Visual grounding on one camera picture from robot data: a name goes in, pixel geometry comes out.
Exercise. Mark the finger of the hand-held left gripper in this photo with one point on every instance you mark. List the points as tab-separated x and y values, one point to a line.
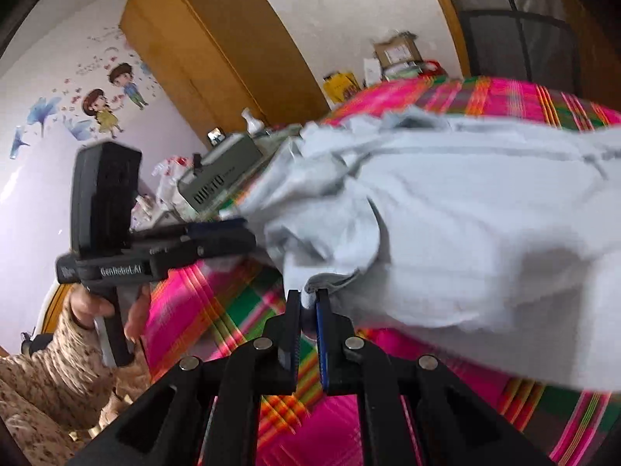
213	227
218	247

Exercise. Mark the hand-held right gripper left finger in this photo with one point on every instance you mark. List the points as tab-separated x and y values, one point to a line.
291	344

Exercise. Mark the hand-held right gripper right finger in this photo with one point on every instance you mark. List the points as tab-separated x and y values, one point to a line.
322	344

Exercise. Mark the light blue shirt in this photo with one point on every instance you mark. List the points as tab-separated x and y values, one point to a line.
461	228

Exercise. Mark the person's left forearm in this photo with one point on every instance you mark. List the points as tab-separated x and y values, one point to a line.
43	378

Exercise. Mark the person's left hand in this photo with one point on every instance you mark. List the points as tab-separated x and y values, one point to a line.
90	310

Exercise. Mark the grey printed box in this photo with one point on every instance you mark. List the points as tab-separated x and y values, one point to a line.
218	177

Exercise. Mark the pink green plaid blanket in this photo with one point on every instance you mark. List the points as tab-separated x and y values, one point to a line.
203	301

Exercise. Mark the red white plastic bag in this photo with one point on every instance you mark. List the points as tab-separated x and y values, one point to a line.
172	174

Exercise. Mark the small black device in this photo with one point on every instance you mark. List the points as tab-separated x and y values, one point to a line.
216	137

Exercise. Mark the white vase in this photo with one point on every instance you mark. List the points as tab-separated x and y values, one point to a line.
252	124

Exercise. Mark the person's patterned jacket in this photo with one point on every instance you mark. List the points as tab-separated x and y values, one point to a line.
116	403

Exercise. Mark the yellow bag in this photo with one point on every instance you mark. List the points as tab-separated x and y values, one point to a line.
342	87

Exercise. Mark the wooden wardrobe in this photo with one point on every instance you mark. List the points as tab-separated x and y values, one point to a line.
213	34

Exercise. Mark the white carton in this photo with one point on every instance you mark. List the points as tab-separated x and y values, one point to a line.
372	72

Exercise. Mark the small cardboard box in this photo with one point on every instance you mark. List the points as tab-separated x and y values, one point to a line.
395	51

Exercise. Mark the black mesh chair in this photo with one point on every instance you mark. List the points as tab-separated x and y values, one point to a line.
524	48

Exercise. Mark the blue flower wall sticker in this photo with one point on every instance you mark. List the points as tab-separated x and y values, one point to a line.
43	111

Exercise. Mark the wooden door frame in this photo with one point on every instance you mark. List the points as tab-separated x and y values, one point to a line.
451	19

